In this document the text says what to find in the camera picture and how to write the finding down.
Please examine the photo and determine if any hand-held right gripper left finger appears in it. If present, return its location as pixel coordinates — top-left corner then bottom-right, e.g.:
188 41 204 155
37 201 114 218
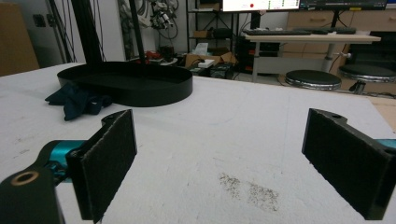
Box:
65 108 138 224

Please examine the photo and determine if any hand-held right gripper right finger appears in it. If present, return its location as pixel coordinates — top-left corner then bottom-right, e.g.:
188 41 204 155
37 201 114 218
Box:
301 107 396 221

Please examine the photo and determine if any dark blue cloth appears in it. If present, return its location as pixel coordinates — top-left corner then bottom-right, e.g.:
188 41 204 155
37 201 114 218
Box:
44 81 114 122

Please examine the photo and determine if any black oval tray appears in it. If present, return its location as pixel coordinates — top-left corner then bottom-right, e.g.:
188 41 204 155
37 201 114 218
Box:
56 61 194 108

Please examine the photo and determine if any black round stool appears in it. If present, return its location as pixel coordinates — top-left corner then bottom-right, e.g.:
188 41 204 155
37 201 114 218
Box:
284 69 343 91
338 63 396 95

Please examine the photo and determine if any light wooden desk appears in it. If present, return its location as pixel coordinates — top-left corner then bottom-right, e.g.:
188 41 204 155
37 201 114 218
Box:
244 32 382 83

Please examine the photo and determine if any black metal stand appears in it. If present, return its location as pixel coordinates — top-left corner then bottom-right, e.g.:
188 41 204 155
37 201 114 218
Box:
70 0 148 65

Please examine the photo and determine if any white small box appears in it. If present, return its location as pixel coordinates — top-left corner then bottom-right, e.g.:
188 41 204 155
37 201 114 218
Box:
197 59 216 69

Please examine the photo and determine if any black keyboard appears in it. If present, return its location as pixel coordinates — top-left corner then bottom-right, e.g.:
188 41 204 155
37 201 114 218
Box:
242 28 313 36

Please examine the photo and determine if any brown cardboard box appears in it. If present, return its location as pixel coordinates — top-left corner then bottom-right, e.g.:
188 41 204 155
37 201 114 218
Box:
184 50 238 69

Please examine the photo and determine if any brown wooden panel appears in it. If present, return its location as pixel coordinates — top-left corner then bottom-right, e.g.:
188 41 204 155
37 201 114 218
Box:
0 2 41 77

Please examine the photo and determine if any computer monitor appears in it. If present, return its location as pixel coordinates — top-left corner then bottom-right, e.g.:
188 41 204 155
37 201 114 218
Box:
299 0 389 11
221 0 301 13

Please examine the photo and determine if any black metal shelf rack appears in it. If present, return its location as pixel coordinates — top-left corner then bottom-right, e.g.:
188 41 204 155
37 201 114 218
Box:
185 0 241 60

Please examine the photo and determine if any bundle of black cables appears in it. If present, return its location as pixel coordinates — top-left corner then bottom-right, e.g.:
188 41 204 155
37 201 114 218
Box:
48 0 78 64

